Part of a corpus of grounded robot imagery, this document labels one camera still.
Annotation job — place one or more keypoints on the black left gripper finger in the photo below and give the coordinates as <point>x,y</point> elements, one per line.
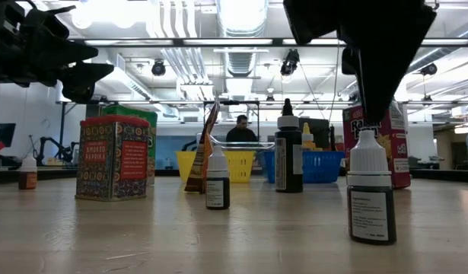
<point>85,80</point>
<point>55,49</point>

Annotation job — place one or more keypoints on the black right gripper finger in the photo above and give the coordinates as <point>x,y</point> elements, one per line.
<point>386,57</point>
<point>313,19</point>

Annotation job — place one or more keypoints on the smoked paprika tin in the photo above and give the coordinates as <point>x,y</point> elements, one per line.
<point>112,160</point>

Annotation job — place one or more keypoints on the small brown dropper bottle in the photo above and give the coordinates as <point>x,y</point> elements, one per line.
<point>27,177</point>

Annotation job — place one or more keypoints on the blue slotted plastic basket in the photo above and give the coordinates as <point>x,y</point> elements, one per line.
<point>321,167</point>

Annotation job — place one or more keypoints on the large black dropper bottle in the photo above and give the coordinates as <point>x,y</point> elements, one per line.
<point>289,160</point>

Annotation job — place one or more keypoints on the small dark dropper bottle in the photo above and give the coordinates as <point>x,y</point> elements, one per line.
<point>217,190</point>
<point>370,205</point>

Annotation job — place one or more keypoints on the black background robot arm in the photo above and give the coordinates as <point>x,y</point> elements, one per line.
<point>62,150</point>

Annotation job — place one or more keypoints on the black ceiling spotlight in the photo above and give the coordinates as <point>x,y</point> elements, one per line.
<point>290,61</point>
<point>158,68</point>
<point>428,69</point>

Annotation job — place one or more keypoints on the green cereal box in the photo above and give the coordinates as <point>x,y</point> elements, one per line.
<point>153,122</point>

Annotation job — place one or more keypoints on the purple Raisin Bran box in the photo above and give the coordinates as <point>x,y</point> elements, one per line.
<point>397,152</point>

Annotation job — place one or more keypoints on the black monitor back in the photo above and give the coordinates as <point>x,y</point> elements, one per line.
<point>319,133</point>

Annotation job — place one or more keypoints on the clear plastic bin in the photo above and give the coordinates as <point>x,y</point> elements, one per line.
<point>252,144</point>

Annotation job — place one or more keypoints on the brown stand-up pouch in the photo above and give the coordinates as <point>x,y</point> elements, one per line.
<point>198,167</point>

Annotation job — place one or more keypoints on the yellow slotted plastic basket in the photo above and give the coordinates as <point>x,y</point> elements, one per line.
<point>241,165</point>

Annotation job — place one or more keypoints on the silver ventilation duct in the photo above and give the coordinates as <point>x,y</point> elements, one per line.
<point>241,23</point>

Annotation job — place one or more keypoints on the dark wall screen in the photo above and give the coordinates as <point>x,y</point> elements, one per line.
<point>3,135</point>

